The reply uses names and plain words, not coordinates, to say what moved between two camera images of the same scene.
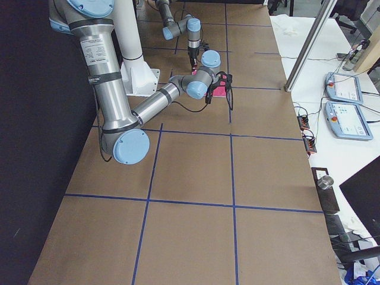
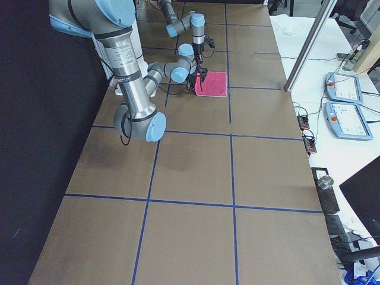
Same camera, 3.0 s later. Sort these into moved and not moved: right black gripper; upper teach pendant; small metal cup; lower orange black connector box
Moved: right black gripper
Not moved: upper teach pendant; lower orange black connector box; small metal cup
